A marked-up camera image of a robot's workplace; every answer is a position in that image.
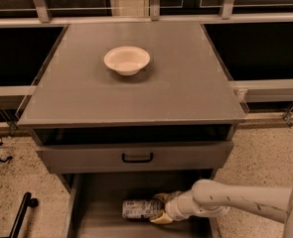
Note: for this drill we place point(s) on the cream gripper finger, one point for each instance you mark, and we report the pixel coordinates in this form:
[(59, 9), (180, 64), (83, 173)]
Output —
[(161, 218), (165, 197)]

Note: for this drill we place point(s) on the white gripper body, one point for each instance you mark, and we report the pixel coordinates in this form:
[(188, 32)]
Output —
[(171, 207)]

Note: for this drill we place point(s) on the blue labelled plastic bottle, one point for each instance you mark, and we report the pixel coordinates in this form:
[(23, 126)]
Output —
[(141, 208)]

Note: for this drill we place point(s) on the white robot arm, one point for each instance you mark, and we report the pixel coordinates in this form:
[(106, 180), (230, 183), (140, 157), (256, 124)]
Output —
[(208, 198)]

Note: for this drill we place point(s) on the grey top drawer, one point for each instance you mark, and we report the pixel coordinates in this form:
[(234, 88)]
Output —
[(106, 158)]

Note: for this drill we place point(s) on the open grey middle drawer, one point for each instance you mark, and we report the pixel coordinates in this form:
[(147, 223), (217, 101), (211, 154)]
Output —
[(95, 208)]

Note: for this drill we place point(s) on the grey drawer cabinet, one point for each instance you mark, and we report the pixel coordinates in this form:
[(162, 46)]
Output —
[(181, 95)]

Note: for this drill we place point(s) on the black stand leg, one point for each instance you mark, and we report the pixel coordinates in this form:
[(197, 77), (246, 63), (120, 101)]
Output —
[(27, 202)]

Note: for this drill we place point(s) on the white bowl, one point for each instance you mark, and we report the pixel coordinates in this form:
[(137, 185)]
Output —
[(126, 60)]

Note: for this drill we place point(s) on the metal window railing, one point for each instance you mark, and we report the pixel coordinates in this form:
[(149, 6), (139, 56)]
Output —
[(65, 12)]

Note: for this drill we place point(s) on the black drawer handle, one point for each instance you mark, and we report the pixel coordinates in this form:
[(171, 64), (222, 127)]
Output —
[(127, 159)]

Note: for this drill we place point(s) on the clear acrylic bracket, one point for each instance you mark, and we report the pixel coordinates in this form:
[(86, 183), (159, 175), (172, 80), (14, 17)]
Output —
[(240, 92)]

